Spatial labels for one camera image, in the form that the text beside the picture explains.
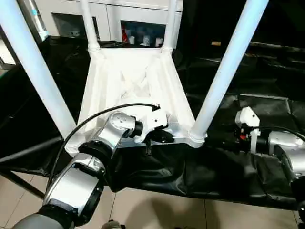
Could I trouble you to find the white plastic table top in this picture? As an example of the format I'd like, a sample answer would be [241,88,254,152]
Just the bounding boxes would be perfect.
[64,46,207,158]

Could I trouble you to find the white plastic table leg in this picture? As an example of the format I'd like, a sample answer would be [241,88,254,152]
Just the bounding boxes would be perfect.
[80,0,101,52]
[189,0,270,149]
[0,0,77,139]
[162,0,179,52]

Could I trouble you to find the black work mat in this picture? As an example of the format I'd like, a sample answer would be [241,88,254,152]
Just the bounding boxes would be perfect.
[0,35,305,211]

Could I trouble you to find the silver metal bar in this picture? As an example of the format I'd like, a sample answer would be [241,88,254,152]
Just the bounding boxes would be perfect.
[247,42,305,52]

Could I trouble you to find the large black box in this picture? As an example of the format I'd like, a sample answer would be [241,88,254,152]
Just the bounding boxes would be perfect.
[177,0,239,57]

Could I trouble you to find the white glass-door cabinet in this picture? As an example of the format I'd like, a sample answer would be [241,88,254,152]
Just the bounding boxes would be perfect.
[35,0,184,48]

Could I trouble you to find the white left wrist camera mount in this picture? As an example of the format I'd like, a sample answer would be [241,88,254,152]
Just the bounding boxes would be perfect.
[133,106,169,144]

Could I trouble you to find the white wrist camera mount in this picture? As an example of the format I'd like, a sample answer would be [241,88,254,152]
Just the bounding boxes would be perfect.
[234,107,261,156]
[133,106,169,144]

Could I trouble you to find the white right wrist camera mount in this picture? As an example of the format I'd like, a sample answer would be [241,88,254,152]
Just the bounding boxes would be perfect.
[234,107,261,156]

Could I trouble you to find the black metal frame leg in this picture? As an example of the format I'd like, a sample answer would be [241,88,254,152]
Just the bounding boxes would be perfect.
[0,171,46,199]

